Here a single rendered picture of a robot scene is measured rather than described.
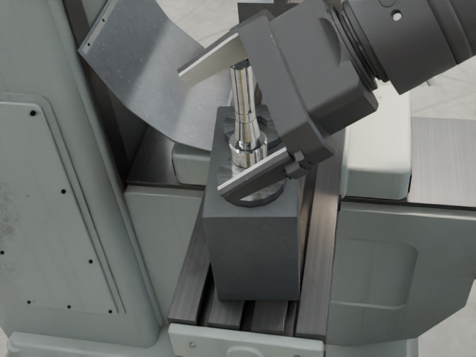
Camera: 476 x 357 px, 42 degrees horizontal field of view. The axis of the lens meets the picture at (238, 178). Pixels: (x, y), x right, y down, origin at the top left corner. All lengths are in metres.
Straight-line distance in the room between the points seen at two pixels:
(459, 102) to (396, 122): 1.51
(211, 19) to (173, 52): 2.03
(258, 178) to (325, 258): 0.54
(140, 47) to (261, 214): 0.65
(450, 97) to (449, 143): 1.42
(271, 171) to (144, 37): 0.95
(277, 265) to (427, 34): 0.50
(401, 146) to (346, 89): 0.90
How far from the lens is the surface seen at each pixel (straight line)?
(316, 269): 0.95
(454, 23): 0.41
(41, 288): 1.73
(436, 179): 1.37
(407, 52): 0.41
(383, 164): 1.26
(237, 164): 0.76
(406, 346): 1.80
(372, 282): 1.53
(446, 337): 2.07
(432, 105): 2.82
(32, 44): 1.16
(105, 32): 1.26
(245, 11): 1.43
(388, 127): 1.34
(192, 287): 0.94
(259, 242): 0.81
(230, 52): 0.48
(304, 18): 0.44
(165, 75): 1.34
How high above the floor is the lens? 1.75
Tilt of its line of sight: 45 degrees down
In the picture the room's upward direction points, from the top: 7 degrees counter-clockwise
